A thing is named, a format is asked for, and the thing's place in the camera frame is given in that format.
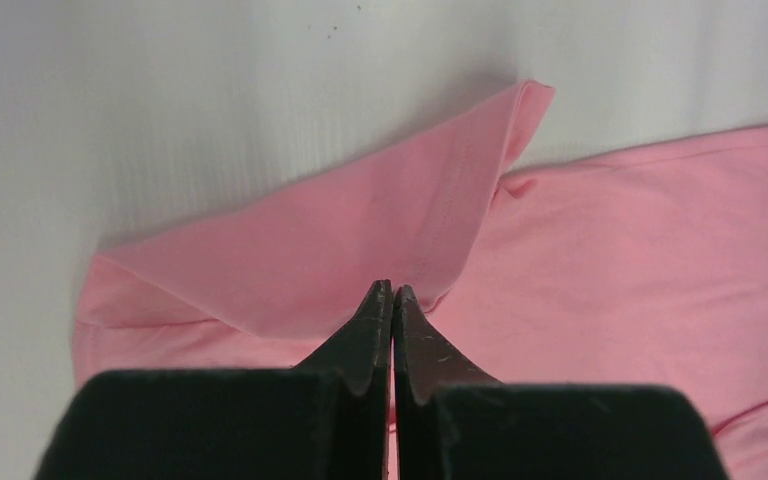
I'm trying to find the pink t shirt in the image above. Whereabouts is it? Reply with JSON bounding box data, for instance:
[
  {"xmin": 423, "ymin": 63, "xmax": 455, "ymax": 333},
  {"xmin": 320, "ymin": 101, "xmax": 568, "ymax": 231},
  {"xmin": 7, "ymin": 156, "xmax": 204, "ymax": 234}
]
[{"xmin": 72, "ymin": 82, "xmax": 768, "ymax": 479}]

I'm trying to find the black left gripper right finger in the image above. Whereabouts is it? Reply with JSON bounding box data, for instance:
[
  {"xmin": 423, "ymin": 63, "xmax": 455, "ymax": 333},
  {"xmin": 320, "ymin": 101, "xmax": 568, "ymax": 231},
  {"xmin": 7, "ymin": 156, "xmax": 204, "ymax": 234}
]
[{"xmin": 393, "ymin": 286, "xmax": 727, "ymax": 479}]

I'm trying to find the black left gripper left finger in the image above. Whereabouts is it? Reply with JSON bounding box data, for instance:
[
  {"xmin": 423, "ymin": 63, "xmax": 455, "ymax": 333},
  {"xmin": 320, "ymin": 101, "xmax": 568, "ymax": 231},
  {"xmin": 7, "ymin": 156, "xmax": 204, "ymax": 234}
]
[{"xmin": 36, "ymin": 280, "xmax": 394, "ymax": 479}]

